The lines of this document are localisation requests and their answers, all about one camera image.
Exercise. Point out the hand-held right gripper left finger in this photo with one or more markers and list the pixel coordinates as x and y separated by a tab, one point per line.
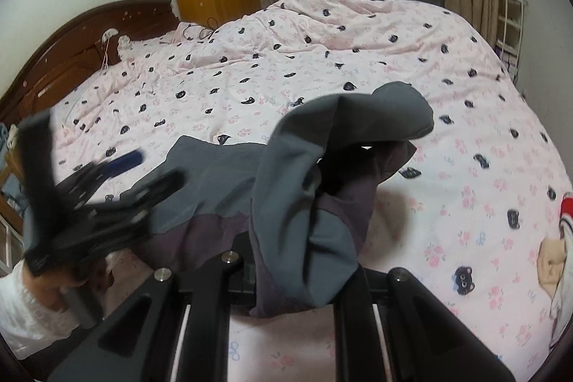
237	274

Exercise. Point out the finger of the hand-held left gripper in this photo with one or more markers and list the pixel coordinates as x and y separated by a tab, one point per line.
127	160
156	187

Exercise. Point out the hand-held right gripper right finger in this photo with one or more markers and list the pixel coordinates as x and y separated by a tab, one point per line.
376	286

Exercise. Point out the purple and grey hooded jacket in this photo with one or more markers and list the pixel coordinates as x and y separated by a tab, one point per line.
291	207

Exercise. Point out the person's white-sleeved left forearm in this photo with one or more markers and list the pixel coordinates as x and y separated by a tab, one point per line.
22	319

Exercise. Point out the person's left hand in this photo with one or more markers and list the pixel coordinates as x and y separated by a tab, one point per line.
53	288

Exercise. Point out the dark wooden bed headboard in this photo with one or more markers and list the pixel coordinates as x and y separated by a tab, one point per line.
58	60

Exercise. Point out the beige cloth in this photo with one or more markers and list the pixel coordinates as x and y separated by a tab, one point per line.
550	265

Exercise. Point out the red and white jersey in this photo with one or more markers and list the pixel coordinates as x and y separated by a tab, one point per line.
566	209

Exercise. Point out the pink cat-print duvet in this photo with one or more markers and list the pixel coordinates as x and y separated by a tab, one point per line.
358	42

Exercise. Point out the white shelf rack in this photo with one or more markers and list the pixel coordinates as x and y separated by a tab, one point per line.
510	28

